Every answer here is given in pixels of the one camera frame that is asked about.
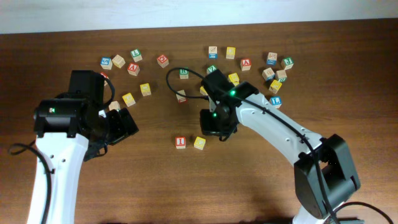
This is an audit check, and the yellow framed wooden block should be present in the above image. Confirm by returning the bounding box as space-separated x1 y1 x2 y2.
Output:
140 83 152 96

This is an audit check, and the red letter I block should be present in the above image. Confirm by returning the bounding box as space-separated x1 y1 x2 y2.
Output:
175 136 186 149

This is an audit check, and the yellow letter C block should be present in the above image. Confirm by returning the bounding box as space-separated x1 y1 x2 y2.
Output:
194 136 206 150

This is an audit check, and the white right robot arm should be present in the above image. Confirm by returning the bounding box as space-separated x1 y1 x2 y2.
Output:
200 70 361 223

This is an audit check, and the wooden block green side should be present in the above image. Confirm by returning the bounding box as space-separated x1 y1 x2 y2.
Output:
275 70 287 83

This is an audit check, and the green letter L block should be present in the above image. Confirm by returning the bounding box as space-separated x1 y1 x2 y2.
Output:
131 49 142 62

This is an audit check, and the wooden block blue edge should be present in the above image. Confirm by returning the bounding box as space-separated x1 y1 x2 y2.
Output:
262 68 275 82

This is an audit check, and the red letter a block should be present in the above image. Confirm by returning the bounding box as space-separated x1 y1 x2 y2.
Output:
240 58 252 71
127 63 140 76

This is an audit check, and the green letter R block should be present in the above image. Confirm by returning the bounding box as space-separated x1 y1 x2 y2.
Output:
179 69 189 80

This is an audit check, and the yellow block upper centre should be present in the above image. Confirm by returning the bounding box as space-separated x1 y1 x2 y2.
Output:
228 73 239 83

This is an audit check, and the plain wooden block top left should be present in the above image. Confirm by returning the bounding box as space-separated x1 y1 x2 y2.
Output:
112 55 126 68

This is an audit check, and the blue letter G block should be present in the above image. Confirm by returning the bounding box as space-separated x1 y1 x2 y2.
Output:
100 57 113 70

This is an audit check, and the yellow letter G block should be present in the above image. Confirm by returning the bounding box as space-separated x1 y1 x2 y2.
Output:
122 93 136 107

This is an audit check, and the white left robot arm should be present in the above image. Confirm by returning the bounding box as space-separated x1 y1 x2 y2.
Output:
27 70 139 223

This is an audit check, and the red number 6 block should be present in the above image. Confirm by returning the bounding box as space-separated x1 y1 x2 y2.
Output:
100 72 109 86

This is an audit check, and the plain wooden K block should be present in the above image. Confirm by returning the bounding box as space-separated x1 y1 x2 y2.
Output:
109 101 121 111

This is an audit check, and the wooden H block blue side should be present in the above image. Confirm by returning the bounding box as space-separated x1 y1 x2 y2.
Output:
266 52 277 65

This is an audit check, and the green letter J block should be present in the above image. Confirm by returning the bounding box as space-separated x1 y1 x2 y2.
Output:
281 57 294 70

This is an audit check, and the yellow block top row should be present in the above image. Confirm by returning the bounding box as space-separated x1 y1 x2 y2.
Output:
226 47 236 60

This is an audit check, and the blue letter L block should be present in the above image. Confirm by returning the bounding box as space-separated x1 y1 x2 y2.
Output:
269 96 282 108

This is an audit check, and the green letter Z block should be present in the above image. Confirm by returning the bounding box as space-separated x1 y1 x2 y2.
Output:
206 65 217 75

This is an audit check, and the red letter Q block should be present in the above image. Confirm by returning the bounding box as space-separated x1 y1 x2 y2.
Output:
157 54 169 68

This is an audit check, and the yellow block mid centre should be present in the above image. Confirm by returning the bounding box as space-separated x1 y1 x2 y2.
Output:
200 86 208 96

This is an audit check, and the yellow block right cluster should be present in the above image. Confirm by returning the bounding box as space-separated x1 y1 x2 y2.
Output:
269 80 282 94

